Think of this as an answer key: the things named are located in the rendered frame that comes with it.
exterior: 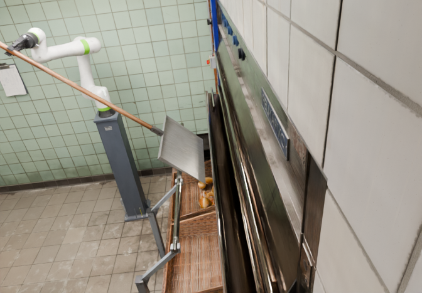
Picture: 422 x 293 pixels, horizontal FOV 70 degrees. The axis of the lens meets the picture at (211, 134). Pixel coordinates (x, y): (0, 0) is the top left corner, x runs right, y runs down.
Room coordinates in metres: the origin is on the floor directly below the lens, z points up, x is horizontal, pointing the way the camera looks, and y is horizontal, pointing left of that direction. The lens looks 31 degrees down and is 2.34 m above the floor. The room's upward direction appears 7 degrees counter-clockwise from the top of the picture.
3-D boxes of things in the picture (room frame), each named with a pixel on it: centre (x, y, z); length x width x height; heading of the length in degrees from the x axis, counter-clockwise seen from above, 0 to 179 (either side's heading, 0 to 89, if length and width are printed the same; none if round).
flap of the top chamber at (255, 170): (1.23, -0.14, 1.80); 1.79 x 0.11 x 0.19; 0
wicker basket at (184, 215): (1.81, 0.13, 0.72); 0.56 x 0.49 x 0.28; 1
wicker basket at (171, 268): (1.22, 0.13, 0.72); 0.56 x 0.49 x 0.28; 179
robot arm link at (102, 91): (2.44, 0.90, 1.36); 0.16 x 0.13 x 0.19; 52
